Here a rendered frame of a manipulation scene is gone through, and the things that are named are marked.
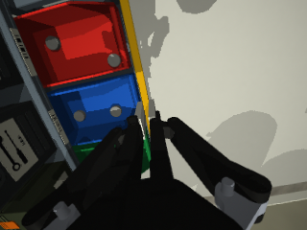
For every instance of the blue bin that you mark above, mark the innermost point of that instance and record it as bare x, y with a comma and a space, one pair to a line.
96, 102

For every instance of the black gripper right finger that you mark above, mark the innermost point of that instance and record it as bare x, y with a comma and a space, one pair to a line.
239, 192

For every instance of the yellow vertical bar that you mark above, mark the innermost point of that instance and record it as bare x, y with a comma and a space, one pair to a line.
125, 6

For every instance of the green open bin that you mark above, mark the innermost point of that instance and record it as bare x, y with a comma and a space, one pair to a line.
83, 150

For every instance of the red open bin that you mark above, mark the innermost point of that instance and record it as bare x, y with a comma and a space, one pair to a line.
85, 30

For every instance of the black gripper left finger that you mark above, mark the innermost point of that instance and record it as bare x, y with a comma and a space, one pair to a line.
64, 205

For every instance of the grey metal shelf rack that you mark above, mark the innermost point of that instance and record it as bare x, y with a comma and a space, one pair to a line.
32, 88

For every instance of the grey round disc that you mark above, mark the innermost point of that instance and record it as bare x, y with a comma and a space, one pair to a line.
79, 115
52, 42
116, 111
114, 60

